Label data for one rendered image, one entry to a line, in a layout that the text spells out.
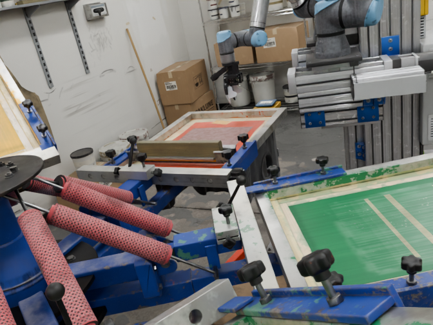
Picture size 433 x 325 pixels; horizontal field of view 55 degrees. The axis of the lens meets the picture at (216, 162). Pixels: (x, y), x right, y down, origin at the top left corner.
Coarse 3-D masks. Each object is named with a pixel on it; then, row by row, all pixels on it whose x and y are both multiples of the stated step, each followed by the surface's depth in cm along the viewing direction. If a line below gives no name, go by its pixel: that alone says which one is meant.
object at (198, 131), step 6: (192, 126) 224; (198, 126) 222; (204, 126) 220; (210, 126) 218; (216, 126) 216; (222, 126) 215; (186, 132) 217; (192, 132) 215; (198, 132) 213; (204, 132) 211; (210, 132) 210; (216, 132) 208; (180, 138) 210; (186, 138) 208; (192, 138) 207; (198, 138) 205; (204, 138) 203; (144, 162) 188; (150, 162) 186; (156, 162) 185; (162, 162) 184; (168, 162) 183; (174, 162) 181
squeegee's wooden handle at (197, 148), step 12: (144, 144) 181; (156, 144) 178; (168, 144) 175; (180, 144) 172; (192, 144) 170; (204, 144) 167; (216, 144) 165; (156, 156) 181; (168, 156) 178; (180, 156) 175; (192, 156) 172; (204, 156) 170
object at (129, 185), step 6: (132, 180) 150; (138, 180) 149; (144, 180) 150; (150, 180) 154; (120, 186) 147; (126, 186) 146; (132, 186) 145; (138, 186) 147; (144, 186) 150; (150, 186) 154; (132, 192) 144; (138, 192) 147
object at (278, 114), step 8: (192, 112) 237; (200, 112) 234; (208, 112) 231; (216, 112) 228; (224, 112) 226; (232, 112) 224; (240, 112) 221; (248, 112) 219; (256, 112) 217; (264, 112) 216; (272, 112) 214; (280, 112) 207; (184, 120) 229; (272, 120) 199; (280, 120) 205; (168, 128) 217; (176, 128) 221; (264, 128) 190; (272, 128) 194; (160, 136) 209; (168, 136) 215; (256, 136) 182; (264, 136) 185; (128, 160) 187
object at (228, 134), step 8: (224, 128) 211; (232, 128) 209; (240, 128) 207; (248, 128) 205; (256, 128) 202; (216, 136) 203; (224, 136) 201; (232, 136) 199; (224, 144) 190; (232, 144) 188; (240, 144) 187
